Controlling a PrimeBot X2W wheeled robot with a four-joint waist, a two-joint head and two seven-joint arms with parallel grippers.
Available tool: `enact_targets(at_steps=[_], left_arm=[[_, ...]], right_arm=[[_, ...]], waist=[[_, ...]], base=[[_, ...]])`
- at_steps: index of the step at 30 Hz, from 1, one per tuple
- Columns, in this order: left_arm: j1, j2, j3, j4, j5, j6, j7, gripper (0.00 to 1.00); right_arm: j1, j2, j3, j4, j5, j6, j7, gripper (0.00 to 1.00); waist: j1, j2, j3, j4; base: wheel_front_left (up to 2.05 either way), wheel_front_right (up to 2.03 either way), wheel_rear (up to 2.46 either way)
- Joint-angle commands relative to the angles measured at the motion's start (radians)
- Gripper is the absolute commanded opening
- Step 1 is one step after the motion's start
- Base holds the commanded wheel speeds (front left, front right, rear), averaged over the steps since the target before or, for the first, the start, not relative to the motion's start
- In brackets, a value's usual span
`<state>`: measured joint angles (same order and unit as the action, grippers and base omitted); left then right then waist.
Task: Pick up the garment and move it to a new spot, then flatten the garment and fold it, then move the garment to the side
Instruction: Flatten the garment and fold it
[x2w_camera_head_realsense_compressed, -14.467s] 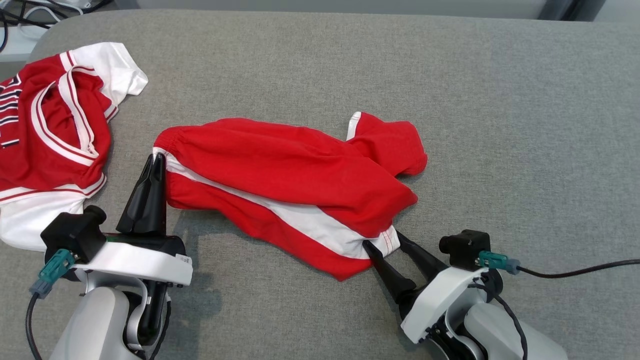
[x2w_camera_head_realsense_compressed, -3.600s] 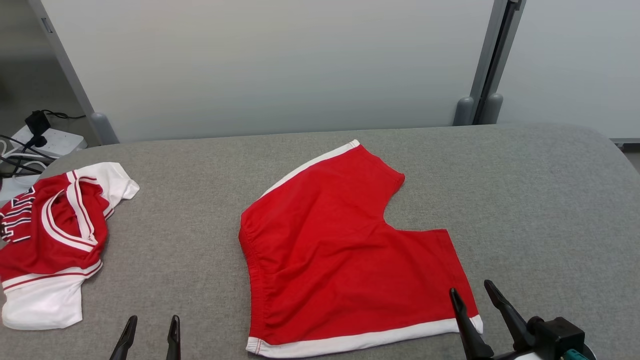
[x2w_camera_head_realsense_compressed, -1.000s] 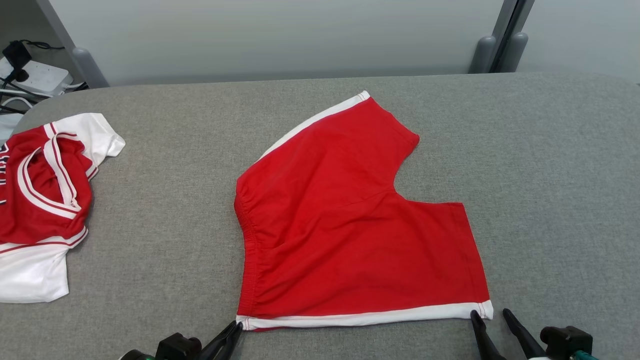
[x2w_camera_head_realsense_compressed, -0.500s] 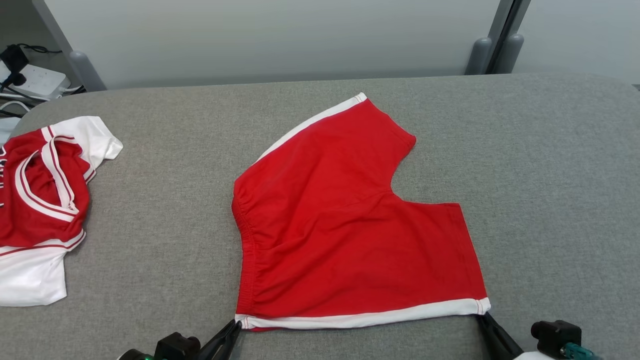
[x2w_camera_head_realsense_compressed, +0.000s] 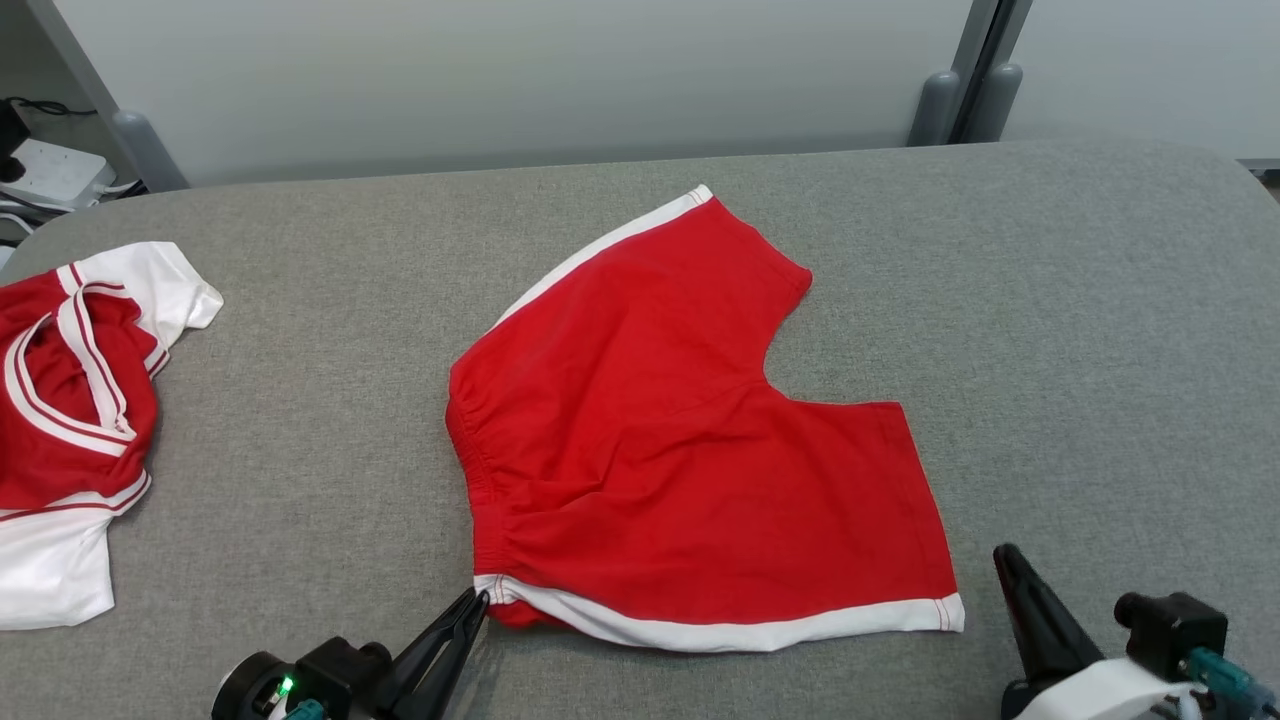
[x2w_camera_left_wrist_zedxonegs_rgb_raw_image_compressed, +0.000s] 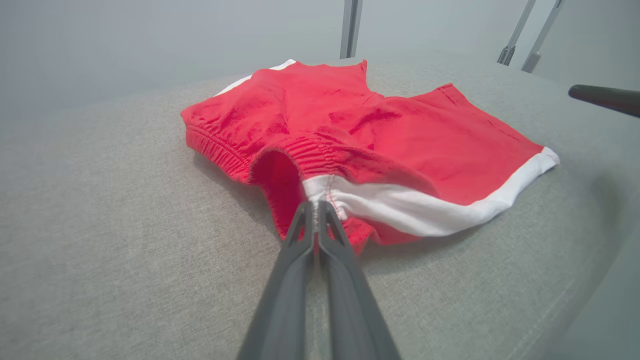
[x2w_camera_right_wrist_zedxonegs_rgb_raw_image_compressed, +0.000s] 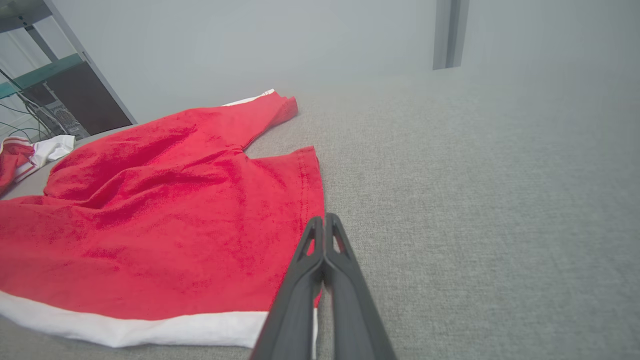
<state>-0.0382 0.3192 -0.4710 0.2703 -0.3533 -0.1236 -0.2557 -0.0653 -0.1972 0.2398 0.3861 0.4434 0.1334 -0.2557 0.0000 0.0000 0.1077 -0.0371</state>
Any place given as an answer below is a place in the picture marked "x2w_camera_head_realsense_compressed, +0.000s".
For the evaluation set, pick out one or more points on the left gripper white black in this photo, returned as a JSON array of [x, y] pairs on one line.
[[250, 690]]

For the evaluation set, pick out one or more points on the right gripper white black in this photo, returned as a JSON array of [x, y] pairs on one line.
[[1090, 700]]

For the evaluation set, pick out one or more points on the red shorts with white trim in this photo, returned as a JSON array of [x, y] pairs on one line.
[[680, 440]]

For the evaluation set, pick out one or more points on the red white jersey shirt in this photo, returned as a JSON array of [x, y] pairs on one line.
[[70, 400]]

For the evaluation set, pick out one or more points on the grey rounded partition foot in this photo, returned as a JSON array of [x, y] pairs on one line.
[[935, 110], [150, 150], [993, 105]]

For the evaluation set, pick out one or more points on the white power strip with plug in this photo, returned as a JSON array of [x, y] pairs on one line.
[[60, 172]]

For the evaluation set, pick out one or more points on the black plug adapter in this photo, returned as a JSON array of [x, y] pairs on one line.
[[12, 135]]

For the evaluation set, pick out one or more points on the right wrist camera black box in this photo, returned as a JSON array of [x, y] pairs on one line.
[[1175, 630]]

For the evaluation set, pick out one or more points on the grey partition post with slot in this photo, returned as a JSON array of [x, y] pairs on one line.
[[985, 50]]

